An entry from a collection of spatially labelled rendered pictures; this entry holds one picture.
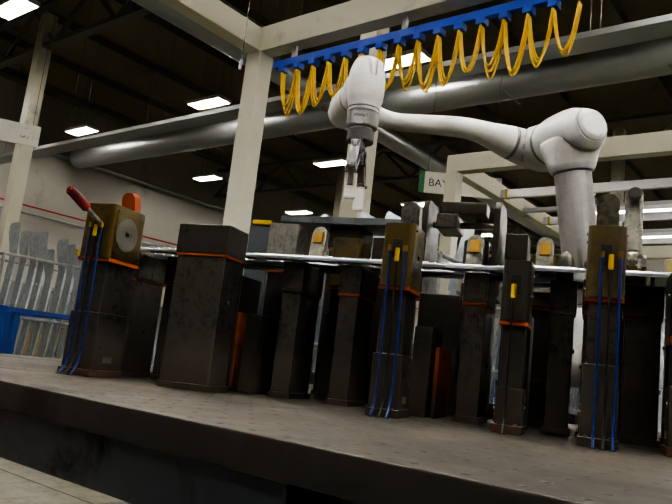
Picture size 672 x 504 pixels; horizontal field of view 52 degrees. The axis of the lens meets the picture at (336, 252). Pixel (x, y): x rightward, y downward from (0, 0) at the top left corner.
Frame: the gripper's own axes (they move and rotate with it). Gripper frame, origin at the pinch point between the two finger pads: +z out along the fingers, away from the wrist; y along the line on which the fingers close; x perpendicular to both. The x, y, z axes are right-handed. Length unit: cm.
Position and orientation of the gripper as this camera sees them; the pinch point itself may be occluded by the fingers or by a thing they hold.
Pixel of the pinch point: (353, 200)
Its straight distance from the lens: 188.1
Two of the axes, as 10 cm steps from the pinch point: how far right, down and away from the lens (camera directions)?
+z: -1.1, 9.8, -1.6
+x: 9.8, 0.8, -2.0
